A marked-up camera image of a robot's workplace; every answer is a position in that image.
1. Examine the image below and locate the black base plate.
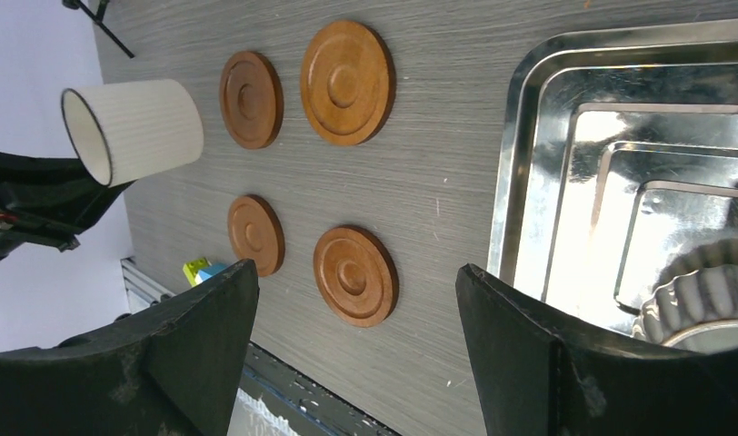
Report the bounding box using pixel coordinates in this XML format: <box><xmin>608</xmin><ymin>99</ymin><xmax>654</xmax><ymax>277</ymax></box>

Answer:
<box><xmin>240</xmin><ymin>342</ymin><xmax>397</xmax><ymax>435</ymax></box>

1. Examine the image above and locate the coloured toy brick stack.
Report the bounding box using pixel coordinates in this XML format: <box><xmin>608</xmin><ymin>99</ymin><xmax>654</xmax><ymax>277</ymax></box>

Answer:
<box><xmin>182</xmin><ymin>258</ymin><xmax>227</xmax><ymax>287</ymax></box>

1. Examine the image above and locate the ribbed grey cup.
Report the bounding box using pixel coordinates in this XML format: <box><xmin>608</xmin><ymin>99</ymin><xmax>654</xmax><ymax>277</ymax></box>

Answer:
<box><xmin>631</xmin><ymin>238</ymin><xmax>738</xmax><ymax>354</ymax></box>

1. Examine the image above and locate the ribbed clear glass cup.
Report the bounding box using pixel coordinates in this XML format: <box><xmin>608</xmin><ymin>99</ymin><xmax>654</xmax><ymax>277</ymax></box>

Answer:
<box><xmin>60</xmin><ymin>79</ymin><xmax>204</xmax><ymax>187</ymax></box>

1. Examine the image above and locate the wooden coaster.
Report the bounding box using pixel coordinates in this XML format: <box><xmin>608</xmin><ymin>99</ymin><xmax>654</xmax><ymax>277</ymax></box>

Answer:
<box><xmin>300</xmin><ymin>20</ymin><xmax>396</xmax><ymax>146</ymax></box>
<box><xmin>227</xmin><ymin>194</ymin><xmax>285</xmax><ymax>277</ymax></box>
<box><xmin>219</xmin><ymin>51</ymin><xmax>284</xmax><ymax>150</ymax></box>
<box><xmin>313</xmin><ymin>225</ymin><xmax>400</xmax><ymax>328</ymax></box>

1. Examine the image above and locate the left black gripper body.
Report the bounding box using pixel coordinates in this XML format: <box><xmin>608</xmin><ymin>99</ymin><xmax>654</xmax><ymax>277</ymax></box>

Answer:
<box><xmin>0</xmin><ymin>152</ymin><xmax>131</xmax><ymax>262</ymax></box>

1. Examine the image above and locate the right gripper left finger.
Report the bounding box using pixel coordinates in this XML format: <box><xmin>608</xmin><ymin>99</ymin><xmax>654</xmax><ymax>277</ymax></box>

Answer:
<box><xmin>0</xmin><ymin>260</ymin><xmax>260</xmax><ymax>435</ymax></box>

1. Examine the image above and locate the black microphone tripod stand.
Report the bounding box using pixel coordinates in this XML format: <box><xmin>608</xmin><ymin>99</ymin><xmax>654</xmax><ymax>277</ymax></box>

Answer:
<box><xmin>61</xmin><ymin>0</ymin><xmax>135</xmax><ymax>59</ymax></box>

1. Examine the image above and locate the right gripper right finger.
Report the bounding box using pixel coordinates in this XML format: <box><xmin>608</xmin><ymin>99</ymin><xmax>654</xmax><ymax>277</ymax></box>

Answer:
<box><xmin>455</xmin><ymin>264</ymin><xmax>738</xmax><ymax>435</ymax></box>

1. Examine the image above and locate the metal tray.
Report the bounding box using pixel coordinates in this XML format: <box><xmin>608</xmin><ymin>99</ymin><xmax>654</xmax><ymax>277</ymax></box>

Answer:
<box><xmin>486</xmin><ymin>18</ymin><xmax>738</xmax><ymax>334</ymax></box>

